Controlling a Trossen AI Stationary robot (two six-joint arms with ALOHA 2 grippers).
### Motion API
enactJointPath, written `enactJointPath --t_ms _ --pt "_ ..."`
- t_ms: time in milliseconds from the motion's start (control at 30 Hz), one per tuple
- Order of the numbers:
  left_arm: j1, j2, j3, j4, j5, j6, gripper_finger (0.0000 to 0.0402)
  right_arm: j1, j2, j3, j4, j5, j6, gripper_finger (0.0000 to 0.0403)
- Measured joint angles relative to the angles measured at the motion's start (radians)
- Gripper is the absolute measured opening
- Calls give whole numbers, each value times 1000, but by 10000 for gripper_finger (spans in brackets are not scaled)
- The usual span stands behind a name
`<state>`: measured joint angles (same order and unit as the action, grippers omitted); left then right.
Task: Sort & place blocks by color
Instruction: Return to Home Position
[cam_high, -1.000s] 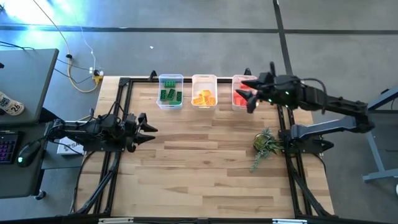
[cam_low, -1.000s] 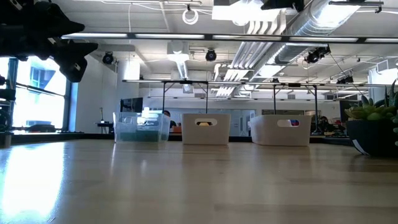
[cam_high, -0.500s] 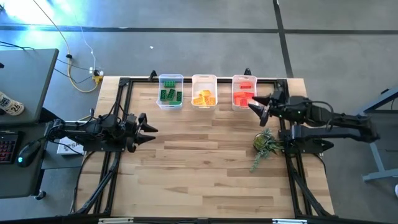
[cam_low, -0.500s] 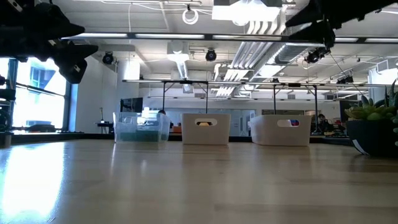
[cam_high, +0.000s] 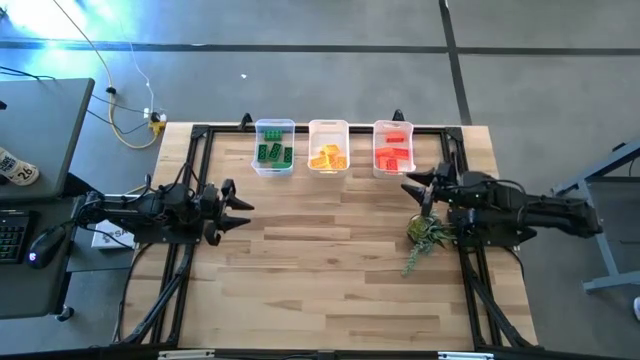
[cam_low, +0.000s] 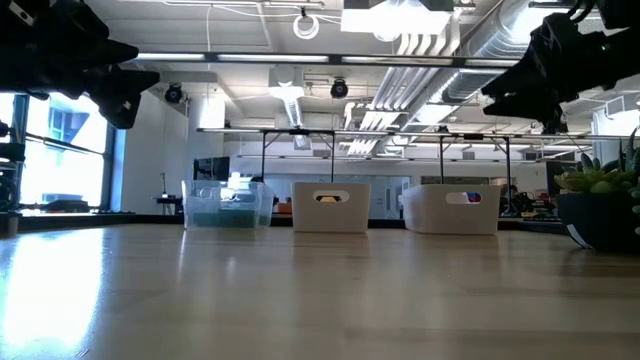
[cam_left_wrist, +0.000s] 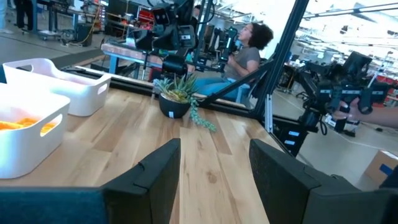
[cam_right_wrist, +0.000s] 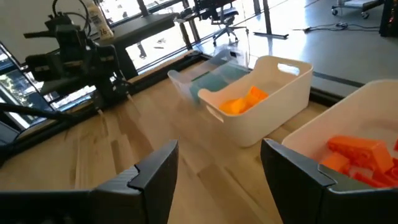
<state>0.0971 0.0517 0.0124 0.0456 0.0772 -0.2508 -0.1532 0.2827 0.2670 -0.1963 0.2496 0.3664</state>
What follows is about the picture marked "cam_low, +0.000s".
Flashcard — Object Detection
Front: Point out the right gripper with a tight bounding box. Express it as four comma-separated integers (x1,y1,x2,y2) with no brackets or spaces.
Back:
480,12,640,136

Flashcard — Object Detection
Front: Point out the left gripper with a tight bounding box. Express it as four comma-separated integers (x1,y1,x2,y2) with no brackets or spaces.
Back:
0,0,162,131

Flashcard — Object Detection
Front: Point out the green toy building block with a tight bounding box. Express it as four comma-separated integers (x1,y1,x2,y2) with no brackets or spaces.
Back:
192,209,236,230

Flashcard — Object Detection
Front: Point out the white LED light strip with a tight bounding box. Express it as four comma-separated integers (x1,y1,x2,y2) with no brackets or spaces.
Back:
134,52,207,62
342,55,454,65
215,53,330,63

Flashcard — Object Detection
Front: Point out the black monitor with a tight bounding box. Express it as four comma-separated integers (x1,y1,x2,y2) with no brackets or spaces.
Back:
193,156,231,182
544,159,579,199

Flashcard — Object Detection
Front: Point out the large window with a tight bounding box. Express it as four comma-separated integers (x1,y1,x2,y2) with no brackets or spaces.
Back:
0,92,117,214

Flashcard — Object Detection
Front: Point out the small black table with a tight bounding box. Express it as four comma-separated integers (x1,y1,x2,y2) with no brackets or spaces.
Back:
153,172,184,217

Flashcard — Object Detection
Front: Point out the potted green succulent plant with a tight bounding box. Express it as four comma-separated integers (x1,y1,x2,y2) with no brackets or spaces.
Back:
552,127,640,253

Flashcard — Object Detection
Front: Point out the white ceiling light panel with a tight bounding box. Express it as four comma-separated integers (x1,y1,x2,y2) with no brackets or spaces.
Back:
341,0,454,36

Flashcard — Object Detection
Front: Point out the right clear plastic bin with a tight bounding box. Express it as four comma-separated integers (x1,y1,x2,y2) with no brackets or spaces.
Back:
402,183,503,236

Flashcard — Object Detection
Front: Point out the silver ventilation duct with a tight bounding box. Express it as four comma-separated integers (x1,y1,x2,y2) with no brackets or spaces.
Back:
439,0,536,104

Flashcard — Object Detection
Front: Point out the black background workstation frame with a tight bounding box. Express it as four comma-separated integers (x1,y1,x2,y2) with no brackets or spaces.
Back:
438,130,512,214
259,127,337,184

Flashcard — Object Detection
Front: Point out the clear plastic handled bin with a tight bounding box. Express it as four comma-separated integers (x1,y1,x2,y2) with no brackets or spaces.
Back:
181,179,275,231

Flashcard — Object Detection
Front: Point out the white ventilation duct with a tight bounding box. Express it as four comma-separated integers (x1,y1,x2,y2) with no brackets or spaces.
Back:
267,67,307,130

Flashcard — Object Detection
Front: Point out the white coiled cable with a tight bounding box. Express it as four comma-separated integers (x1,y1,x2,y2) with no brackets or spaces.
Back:
292,12,321,41

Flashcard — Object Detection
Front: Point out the white plastic handled bin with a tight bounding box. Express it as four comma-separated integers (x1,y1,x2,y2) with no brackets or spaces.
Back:
291,181,372,234

